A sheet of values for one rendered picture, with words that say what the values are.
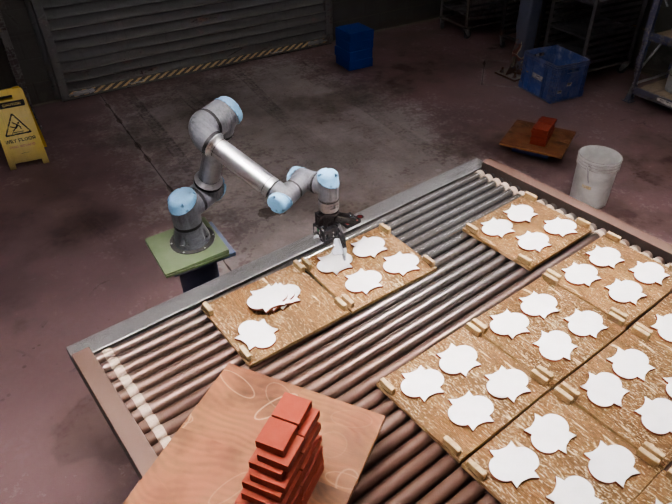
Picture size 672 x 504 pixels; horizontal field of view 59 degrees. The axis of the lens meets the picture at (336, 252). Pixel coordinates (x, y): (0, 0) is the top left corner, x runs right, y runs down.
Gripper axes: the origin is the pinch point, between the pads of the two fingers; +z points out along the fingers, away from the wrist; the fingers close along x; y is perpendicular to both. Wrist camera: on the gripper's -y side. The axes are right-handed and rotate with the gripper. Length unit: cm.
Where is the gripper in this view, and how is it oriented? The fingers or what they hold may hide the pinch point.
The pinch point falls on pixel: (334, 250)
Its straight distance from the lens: 228.6
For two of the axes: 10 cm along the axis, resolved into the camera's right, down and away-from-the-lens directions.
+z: 0.2, 7.9, 6.1
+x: 5.8, 4.9, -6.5
